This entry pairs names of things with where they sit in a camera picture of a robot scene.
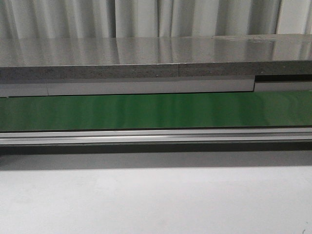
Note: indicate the grey stone-look bench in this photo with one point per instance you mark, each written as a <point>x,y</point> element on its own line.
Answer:
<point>24,60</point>

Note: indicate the green conveyor belt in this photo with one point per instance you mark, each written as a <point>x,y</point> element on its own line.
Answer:
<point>156,111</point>

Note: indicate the white pleated curtain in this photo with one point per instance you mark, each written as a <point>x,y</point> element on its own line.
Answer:
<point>48,19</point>

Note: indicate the aluminium front conveyor rail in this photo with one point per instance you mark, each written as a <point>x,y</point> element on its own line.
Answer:
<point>156,136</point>

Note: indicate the grey rear conveyor rail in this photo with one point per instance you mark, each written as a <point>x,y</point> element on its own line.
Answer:
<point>116,86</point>

